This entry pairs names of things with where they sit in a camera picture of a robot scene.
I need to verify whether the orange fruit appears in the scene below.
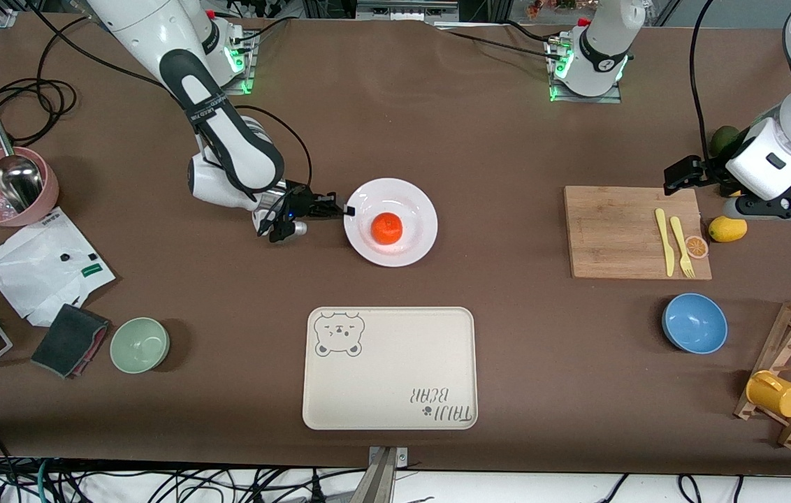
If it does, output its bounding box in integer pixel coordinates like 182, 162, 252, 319
371, 212, 405, 245

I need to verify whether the white round plate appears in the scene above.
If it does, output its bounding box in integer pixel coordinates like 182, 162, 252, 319
344, 177, 439, 268

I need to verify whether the dark green avocado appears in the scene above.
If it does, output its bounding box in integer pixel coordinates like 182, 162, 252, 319
709, 126, 742, 158

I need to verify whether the yellow plastic fork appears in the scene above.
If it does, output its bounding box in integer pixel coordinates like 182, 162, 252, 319
669, 216, 696, 279

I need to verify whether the yellow lemon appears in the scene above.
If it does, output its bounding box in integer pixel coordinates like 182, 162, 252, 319
709, 214, 748, 243

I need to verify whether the yellow plastic knife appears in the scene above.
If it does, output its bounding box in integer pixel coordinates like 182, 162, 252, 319
655, 208, 676, 277

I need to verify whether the wooden cutting board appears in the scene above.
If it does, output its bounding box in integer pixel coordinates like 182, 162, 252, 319
564, 186, 713, 281

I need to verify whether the blue bowl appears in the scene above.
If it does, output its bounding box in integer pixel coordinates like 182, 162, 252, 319
662, 293, 729, 355

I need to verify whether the cream bear print tray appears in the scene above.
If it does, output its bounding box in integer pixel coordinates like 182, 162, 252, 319
302, 307, 479, 430

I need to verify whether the pale green bowl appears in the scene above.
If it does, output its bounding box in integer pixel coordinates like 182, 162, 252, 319
110, 317, 170, 374

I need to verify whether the yellow mug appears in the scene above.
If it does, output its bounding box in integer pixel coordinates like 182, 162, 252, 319
746, 370, 791, 418

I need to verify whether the dark grey folded cloth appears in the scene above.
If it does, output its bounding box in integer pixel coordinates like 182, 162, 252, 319
31, 303, 111, 379

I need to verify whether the white plastic bag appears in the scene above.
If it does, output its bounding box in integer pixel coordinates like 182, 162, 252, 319
0, 207, 117, 328

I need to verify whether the metal scoop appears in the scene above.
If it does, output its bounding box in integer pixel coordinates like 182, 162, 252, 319
0, 117, 44, 210

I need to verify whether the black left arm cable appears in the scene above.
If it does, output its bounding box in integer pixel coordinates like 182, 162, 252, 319
689, 0, 718, 163

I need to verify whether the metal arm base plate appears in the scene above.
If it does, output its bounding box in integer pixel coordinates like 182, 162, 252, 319
224, 29, 258, 96
544, 35, 624, 105

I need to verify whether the black base cable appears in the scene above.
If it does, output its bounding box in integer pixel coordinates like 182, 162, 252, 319
430, 23, 567, 60
231, 15, 291, 53

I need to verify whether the aluminium frame bar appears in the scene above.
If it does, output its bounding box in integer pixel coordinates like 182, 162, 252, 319
356, 0, 460, 22

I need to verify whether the metal table bracket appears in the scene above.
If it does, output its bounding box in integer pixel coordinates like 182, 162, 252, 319
357, 446, 409, 503

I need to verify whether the teal cable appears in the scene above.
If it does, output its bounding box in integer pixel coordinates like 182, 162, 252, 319
36, 458, 55, 503

